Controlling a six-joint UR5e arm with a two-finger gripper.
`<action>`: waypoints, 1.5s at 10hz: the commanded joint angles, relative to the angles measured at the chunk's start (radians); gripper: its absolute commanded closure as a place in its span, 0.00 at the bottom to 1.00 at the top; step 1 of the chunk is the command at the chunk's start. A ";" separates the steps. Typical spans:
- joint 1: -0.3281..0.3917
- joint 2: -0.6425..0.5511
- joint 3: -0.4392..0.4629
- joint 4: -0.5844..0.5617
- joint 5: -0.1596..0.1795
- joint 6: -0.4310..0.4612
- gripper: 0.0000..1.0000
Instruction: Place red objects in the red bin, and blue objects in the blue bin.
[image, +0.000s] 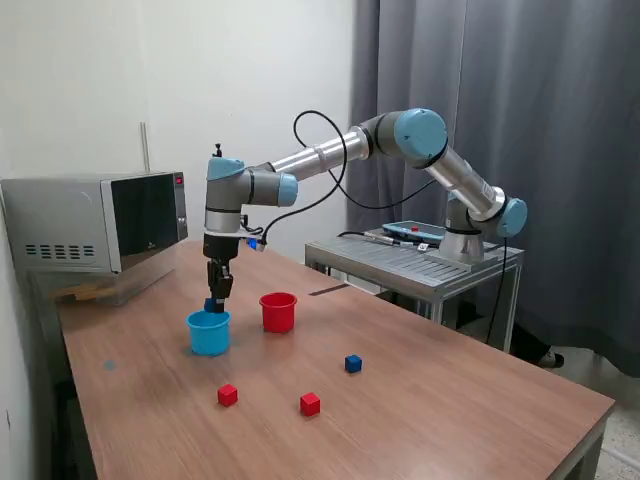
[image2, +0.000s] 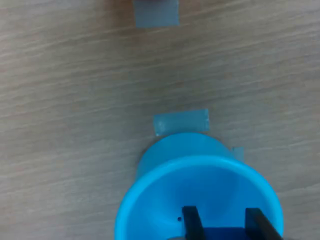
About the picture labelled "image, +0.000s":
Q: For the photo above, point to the silver microwave oven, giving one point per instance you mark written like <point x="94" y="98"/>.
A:
<point x="65" y="220"/>

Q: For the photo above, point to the grey curtain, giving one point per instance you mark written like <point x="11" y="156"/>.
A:
<point x="590" y="150"/>

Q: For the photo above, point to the white wall pipe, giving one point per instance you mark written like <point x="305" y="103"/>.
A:
<point x="144" y="145"/>

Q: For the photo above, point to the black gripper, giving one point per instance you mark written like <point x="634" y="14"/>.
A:
<point x="221" y="247"/>

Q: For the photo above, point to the grey metal robot stand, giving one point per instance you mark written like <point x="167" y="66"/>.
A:
<point x="400" y="260"/>

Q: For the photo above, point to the blue cube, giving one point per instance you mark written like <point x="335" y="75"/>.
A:
<point x="209" y="305"/>
<point x="353" y="364"/>

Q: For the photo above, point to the wooden blocks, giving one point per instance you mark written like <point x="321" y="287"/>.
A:
<point x="80" y="294"/>

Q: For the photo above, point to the person's foot in sandal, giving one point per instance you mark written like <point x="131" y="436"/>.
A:
<point x="530" y="345"/>

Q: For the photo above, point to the red cube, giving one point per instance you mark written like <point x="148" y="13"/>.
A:
<point x="227" y="396"/>
<point x="310" y="404"/>

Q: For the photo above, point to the dark brown flat strip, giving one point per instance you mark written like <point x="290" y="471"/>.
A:
<point x="327" y="290"/>

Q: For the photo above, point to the blue plastic cup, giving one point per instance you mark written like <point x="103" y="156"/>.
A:
<point x="210" y="337"/>

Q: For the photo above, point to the blue teach pendant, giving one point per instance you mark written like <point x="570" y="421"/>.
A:
<point x="405" y="229"/>

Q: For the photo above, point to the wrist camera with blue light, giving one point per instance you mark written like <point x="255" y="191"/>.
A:
<point x="256" y="244"/>

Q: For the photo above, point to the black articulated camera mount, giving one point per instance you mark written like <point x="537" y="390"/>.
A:
<point x="218" y="149"/>

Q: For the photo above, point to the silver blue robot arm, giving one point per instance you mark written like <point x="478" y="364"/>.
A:
<point x="320" y="155"/>

